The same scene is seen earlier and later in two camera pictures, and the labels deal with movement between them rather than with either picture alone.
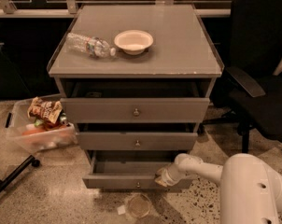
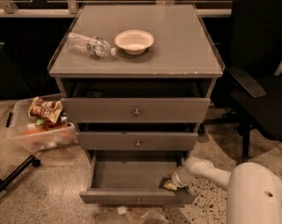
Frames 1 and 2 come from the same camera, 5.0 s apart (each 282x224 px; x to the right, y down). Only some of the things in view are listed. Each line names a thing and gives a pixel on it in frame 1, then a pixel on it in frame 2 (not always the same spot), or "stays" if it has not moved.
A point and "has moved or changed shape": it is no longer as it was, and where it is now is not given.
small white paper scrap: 120,210 stays
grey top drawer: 135,110 stays
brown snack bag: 49,110 stays
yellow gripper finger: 162,172 -> 171,174
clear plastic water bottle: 94,47 stays
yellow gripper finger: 162,180 -> 171,185
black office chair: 255,98 stays
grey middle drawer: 105,141 stays
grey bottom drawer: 129,168 has moved or changed shape
